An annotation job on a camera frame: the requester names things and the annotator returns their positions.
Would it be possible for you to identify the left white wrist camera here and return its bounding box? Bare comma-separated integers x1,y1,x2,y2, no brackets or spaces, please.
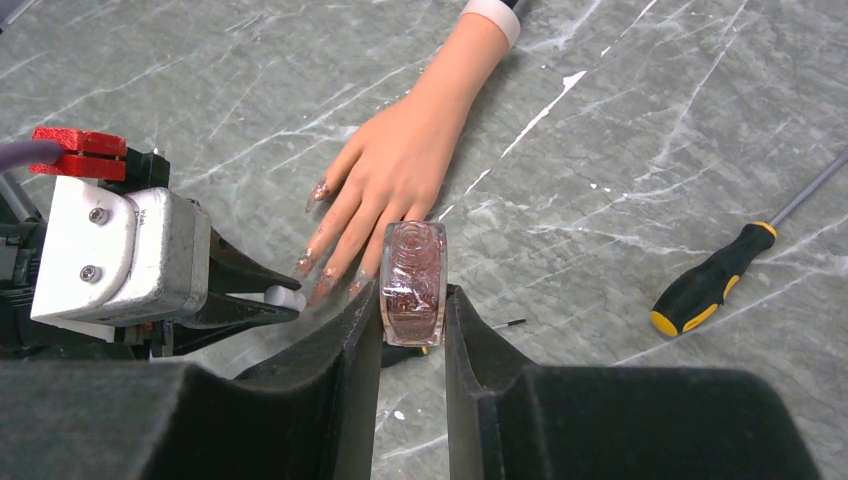
27,125,213,344

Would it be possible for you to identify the glitter nail polish bottle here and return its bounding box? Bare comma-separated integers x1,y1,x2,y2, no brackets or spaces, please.
379,221,447,347

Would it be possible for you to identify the far black yellow screwdriver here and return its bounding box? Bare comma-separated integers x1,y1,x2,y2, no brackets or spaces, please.
650,150,847,337

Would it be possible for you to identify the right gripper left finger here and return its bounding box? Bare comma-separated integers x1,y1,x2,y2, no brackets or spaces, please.
1,284,382,479

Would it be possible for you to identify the near black yellow screwdriver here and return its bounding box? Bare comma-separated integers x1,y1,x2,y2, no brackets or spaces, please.
381,319,527,369

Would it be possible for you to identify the mannequin practice hand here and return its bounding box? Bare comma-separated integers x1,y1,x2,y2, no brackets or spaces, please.
294,1,520,305

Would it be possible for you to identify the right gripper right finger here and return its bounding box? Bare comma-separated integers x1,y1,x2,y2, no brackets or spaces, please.
445,286,820,479

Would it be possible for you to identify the white nail polish cap brush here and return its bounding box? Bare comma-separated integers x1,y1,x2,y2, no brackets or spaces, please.
263,285,307,312

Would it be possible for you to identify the black yellow screwdriver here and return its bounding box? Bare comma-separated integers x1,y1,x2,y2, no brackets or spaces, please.
381,319,527,369
650,150,847,337

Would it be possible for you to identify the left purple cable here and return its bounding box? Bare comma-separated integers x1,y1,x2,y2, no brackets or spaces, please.
0,139,68,176

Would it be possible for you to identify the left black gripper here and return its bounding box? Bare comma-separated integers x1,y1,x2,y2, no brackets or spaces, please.
112,229,302,361

